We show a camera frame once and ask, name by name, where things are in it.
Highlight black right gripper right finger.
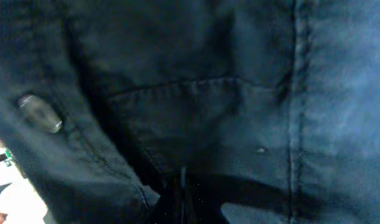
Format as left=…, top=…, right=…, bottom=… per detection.
left=185, top=175, right=229, bottom=224

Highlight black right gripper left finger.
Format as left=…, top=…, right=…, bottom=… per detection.
left=149, top=175, right=184, bottom=224

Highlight navy blue denim shorts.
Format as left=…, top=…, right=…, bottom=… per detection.
left=0, top=0, right=380, bottom=224

